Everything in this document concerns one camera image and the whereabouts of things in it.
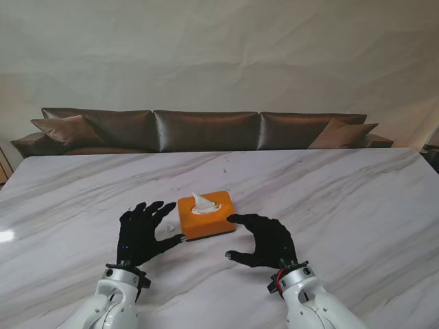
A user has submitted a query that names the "white fabric backdrop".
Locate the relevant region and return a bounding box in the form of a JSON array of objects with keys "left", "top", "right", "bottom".
[{"left": 0, "top": 0, "right": 439, "bottom": 160}]

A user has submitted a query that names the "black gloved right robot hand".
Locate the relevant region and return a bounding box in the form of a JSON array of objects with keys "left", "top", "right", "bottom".
[{"left": 225, "top": 212, "right": 298, "bottom": 270}]

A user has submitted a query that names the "brown leather sofa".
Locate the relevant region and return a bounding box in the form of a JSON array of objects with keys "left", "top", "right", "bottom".
[{"left": 10, "top": 107, "right": 394, "bottom": 159}]

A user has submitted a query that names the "brown throw pillow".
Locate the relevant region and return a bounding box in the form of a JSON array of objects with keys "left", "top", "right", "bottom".
[
  {"left": 307, "top": 119, "right": 379, "bottom": 149},
  {"left": 29, "top": 114, "right": 106, "bottom": 145}
]

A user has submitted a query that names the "orange tissue box cover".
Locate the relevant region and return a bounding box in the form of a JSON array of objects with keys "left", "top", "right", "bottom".
[{"left": 177, "top": 190, "right": 237, "bottom": 242}]

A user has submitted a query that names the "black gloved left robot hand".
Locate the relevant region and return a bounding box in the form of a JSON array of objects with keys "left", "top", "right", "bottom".
[{"left": 116, "top": 201, "right": 188, "bottom": 267}]

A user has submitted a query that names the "red black arm cable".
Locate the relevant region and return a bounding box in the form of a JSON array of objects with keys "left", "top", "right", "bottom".
[{"left": 274, "top": 268, "right": 288, "bottom": 294}]

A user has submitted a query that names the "gold tissue pack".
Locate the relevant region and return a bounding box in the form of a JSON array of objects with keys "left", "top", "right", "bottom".
[{"left": 191, "top": 192, "right": 222, "bottom": 215}]

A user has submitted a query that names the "dark furniture piece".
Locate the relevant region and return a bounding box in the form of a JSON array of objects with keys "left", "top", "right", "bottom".
[{"left": 420, "top": 143, "right": 439, "bottom": 172}]

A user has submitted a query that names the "wooden furniture piece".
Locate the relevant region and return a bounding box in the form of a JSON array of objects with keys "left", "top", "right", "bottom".
[{"left": 0, "top": 143, "right": 13, "bottom": 188}]

